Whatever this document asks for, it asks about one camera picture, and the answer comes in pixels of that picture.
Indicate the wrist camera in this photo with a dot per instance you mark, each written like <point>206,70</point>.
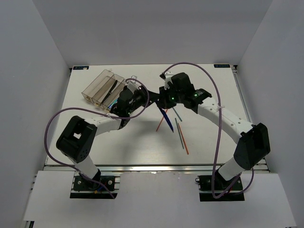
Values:
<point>166,76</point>
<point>132,84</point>

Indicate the rainbow iridescent spoon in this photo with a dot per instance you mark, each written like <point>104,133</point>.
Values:
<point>111,105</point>

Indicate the orange chopstick lower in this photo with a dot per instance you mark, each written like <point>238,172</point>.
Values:
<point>183,139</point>

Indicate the blue label right corner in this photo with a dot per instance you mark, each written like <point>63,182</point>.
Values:
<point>221,65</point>

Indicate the aluminium table edge rail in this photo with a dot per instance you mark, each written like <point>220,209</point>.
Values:
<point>153,168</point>

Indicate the black iridescent knife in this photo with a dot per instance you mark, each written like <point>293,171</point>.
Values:
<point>110,91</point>

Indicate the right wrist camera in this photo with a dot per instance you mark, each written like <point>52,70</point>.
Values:
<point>166,76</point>

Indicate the clear acrylic utensil organizer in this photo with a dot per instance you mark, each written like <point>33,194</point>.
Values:
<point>100,86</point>

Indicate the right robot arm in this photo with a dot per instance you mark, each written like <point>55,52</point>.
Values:
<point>252,140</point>

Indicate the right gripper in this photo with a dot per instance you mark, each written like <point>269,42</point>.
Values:
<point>163,102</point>

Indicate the orange chopstick near spoons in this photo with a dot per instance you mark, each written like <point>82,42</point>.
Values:
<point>161,120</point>

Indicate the teal chopstick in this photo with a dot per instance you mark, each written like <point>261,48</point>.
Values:
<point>180,119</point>
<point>176,121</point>

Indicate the blue iridescent knife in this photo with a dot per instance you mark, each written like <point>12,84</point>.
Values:
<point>167,118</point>

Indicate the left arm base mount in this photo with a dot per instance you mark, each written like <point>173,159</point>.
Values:
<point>84,189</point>

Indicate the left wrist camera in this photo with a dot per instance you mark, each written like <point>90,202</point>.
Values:
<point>132,84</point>

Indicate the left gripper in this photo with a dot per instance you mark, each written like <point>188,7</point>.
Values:
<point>142,93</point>

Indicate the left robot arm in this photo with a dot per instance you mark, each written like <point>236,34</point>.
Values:
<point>77,138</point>

